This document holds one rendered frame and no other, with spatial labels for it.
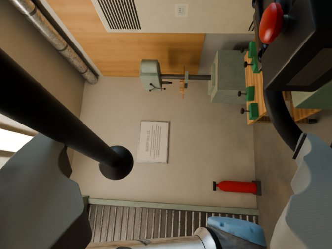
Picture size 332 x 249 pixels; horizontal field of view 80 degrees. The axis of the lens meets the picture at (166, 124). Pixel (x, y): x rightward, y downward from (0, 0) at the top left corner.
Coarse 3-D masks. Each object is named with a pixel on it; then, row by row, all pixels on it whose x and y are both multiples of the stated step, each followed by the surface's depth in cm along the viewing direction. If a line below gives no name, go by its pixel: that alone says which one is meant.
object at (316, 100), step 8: (320, 88) 19; (328, 88) 19; (296, 96) 23; (304, 96) 21; (312, 96) 20; (320, 96) 20; (328, 96) 20; (296, 104) 23; (304, 104) 22; (312, 104) 22; (320, 104) 22; (328, 104) 22
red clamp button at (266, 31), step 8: (272, 8) 15; (280, 8) 15; (264, 16) 16; (272, 16) 15; (280, 16) 15; (264, 24) 16; (272, 24) 15; (280, 24) 15; (264, 32) 16; (272, 32) 15; (264, 40) 16; (272, 40) 16
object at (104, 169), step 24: (0, 48) 5; (0, 72) 5; (24, 72) 6; (0, 96) 5; (24, 96) 6; (48, 96) 7; (24, 120) 6; (48, 120) 7; (72, 120) 8; (72, 144) 10; (96, 144) 12; (120, 168) 19
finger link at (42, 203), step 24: (24, 144) 9; (48, 144) 9; (0, 168) 8; (24, 168) 8; (48, 168) 8; (0, 192) 7; (24, 192) 7; (48, 192) 7; (72, 192) 7; (0, 216) 6; (24, 216) 6; (48, 216) 6; (72, 216) 6; (0, 240) 5; (24, 240) 5; (48, 240) 5; (72, 240) 6
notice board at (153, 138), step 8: (144, 128) 307; (152, 128) 306; (160, 128) 305; (168, 128) 304; (144, 136) 304; (152, 136) 303; (160, 136) 302; (168, 136) 301; (144, 144) 301; (152, 144) 300; (160, 144) 299; (144, 152) 298; (152, 152) 297; (160, 152) 296; (144, 160) 295; (152, 160) 294; (160, 160) 294
